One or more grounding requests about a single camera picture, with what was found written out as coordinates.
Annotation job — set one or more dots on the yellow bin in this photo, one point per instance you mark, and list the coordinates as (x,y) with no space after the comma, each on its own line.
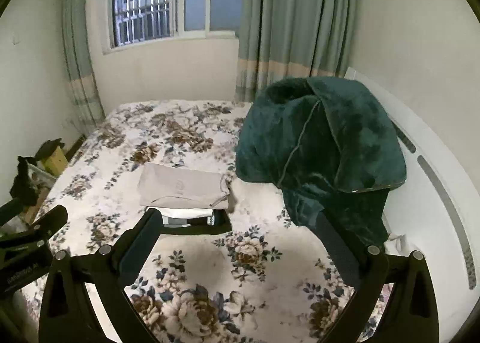
(55,163)

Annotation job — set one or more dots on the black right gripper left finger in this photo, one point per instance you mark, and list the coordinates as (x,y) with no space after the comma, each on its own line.
(67,314)

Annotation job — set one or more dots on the cardboard box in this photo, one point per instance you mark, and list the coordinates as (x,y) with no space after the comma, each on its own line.
(29,214)

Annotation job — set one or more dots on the right green curtain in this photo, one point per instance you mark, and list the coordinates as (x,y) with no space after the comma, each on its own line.
(292,38)

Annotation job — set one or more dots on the white bed headboard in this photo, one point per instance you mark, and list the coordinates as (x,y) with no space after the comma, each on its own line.
(437,209)

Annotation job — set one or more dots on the striped folded garment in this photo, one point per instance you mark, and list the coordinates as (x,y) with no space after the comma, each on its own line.
(172,222)

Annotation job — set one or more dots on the green curtain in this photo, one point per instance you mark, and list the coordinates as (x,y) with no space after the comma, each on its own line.
(292,38)
(82,85)

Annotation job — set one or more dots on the black clothes pile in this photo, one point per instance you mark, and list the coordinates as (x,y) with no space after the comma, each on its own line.
(33,174)

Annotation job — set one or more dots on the left green curtain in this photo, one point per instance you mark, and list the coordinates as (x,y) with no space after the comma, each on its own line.
(82,85)

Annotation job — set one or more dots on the white folded garment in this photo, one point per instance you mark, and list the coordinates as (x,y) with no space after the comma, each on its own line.
(184,212)

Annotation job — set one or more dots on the dark green plush blanket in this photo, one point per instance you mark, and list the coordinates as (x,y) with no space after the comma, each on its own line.
(329,146)

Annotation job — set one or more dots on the floral bed sheet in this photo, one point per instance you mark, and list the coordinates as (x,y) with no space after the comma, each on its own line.
(267,280)

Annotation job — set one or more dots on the beige long sleeve shirt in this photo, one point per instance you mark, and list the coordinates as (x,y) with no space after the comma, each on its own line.
(166,187)

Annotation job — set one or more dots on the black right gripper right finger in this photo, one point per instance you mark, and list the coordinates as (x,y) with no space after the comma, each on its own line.
(410,315)

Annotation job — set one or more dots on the white cloth by headboard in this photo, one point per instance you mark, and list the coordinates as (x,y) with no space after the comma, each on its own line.
(395,244)

